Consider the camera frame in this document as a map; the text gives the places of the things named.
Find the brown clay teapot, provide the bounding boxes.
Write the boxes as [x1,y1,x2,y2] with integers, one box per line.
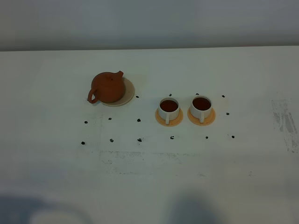
[87,71,125,104]

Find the cream teapot saucer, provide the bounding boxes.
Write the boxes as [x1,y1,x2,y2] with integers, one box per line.
[101,77,135,107]

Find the left white teacup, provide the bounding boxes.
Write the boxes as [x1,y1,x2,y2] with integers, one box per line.
[158,97,180,126]

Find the white teacup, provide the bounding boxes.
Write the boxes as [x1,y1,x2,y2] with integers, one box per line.
[158,97,180,126]
[190,95,212,123]

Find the left orange saucer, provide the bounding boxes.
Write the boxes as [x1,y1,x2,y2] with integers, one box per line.
[155,108,183,127]

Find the orange saucer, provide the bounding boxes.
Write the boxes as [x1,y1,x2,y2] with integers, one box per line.
[155,108,183,127]
[187,108,216,126]

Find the right white teacup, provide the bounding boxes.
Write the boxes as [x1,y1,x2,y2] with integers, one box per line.
[190,95,212,123]

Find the right orange saucer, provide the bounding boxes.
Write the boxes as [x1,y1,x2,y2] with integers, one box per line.
[187,108,216,126]

